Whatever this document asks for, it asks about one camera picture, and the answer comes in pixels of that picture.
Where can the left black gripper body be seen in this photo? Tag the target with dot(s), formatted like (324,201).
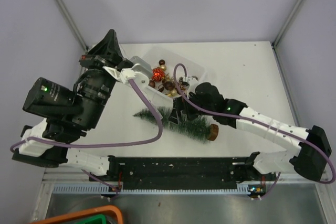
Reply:
(98,84)

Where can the orange plastic crate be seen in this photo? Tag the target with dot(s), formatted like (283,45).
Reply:
(108,210)

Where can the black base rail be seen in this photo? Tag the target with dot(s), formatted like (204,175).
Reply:
(182,172)

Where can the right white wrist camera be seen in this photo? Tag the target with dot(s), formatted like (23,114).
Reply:
(188,82)

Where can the small green christmas tree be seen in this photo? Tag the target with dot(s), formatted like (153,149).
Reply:
(199,129)

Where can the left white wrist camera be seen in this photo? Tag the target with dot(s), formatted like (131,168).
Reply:
(135,69)

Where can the grey cable duct strip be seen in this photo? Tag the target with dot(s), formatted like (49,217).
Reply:
(91,189)

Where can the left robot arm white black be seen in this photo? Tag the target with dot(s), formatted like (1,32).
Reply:
(68,114)

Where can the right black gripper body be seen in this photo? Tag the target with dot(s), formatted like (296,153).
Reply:
(191,110)

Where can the red glitter bauble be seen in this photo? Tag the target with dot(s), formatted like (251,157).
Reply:
(158,74)

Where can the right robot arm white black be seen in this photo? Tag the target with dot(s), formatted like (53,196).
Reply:
(305,151)

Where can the gold small bauble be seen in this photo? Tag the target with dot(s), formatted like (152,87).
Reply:
(163,68)

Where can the dark brown small bauble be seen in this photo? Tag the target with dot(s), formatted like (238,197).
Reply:
(162,62)

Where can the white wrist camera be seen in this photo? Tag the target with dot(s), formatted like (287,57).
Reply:
(135,69)
(188,82)

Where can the green plastic crate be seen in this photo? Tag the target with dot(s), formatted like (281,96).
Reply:
(96,219)

